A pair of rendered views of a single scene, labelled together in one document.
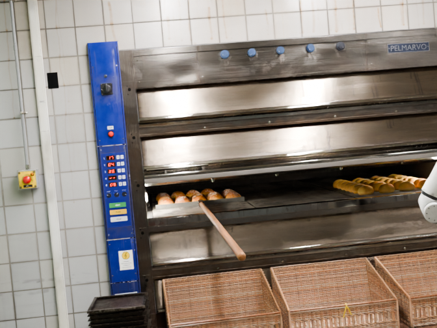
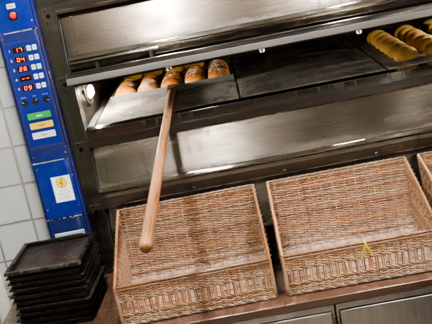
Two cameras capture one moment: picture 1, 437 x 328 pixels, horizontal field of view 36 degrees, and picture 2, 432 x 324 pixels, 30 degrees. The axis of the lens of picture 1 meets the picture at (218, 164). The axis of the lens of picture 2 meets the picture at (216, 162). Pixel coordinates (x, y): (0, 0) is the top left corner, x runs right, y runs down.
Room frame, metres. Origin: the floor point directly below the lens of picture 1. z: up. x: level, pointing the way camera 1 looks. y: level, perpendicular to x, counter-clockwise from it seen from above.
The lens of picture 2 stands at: (0.69, -0.48, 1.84)
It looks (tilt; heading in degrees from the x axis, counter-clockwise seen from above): 16 degrees down; 8
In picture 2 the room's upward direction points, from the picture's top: 11 degrees counter-clockwise
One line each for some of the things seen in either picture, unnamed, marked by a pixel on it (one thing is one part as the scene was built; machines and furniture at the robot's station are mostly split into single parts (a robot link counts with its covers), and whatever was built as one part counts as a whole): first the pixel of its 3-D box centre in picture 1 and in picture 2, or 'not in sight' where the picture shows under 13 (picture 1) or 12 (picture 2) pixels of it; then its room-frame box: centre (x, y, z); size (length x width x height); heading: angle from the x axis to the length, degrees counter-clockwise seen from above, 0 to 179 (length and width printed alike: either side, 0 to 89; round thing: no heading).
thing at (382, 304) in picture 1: (331, 296); (350, 222); (3.47, -0.53, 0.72); 0.56 x 0.49 x 0.28; 95
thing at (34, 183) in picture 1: (28, 179); not in sight; (3.54, 1.00, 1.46); 0.10 x 0.07 x 0.10; 96
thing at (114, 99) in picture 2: (198, 200); (173, 80); (4.30, 0.15, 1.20); 0.55 x 0.36 x 0.03; 96
